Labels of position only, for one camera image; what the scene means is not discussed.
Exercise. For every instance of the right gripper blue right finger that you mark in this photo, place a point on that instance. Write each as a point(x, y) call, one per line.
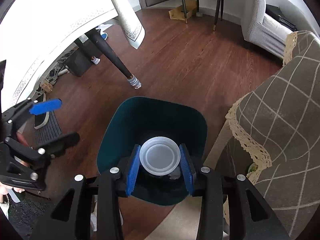
point(188, 169)

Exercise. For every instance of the person's left hand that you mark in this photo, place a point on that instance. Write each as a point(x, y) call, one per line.
point(4, 189)

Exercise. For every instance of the white plastic lid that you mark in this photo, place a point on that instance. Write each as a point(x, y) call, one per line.
point(159, 156)

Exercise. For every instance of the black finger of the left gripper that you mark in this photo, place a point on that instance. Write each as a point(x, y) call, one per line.
point(59, 145)

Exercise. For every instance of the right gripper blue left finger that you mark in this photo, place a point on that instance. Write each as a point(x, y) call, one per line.
point(132, 169)

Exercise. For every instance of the cardboard box on floor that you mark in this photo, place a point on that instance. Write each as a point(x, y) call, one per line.
point(179, 14)

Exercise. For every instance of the dark teal trash bin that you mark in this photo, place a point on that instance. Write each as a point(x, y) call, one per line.
point(138, 119)

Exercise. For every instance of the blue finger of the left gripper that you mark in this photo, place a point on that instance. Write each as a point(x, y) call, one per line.
point(47, 106)

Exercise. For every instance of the grey armchair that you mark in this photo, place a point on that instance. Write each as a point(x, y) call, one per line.
point(261, 29)

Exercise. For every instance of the grey checked tablecloth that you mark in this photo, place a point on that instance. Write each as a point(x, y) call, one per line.
point(275, 135)

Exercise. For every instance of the black handbag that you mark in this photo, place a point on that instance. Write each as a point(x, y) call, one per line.
point(276, 13)

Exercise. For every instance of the black table leg with sock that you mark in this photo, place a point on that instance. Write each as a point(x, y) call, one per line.
point(103, 46)

